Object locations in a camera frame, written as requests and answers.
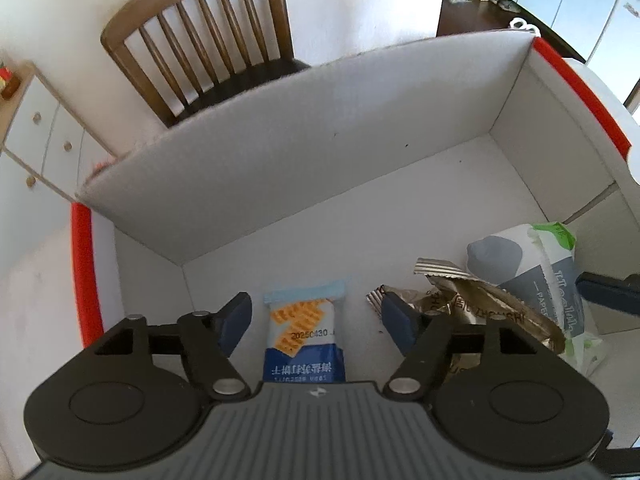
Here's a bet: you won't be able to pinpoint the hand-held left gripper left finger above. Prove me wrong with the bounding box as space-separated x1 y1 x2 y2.
92 291 252 403

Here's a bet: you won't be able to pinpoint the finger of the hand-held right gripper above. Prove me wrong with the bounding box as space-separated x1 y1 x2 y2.
576 271 640 317

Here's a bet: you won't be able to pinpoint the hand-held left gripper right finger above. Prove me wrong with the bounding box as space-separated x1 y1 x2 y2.
381 292 546 403

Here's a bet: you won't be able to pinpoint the blue biscuit packet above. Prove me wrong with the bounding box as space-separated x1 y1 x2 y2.
263 280 347 383

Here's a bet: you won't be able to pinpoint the gold foil wrapper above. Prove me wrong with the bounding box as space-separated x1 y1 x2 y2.
366 257 566 386

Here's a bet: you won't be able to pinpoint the white grey tissue pack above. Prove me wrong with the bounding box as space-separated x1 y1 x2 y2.
466 222 606 376

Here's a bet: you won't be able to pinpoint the red cardboard box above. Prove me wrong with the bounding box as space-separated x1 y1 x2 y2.
70 29 640 441

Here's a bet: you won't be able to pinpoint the small white drawer cabinet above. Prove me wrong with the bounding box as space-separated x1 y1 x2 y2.
0 60 118 206

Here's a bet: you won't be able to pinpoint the white slippers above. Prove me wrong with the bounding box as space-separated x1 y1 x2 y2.
509 17 543 37

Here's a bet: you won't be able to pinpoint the wooden chair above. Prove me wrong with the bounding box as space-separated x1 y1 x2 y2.
100 0 311 128

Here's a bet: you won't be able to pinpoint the sauce jar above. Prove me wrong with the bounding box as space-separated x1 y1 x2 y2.
0 60 18 100

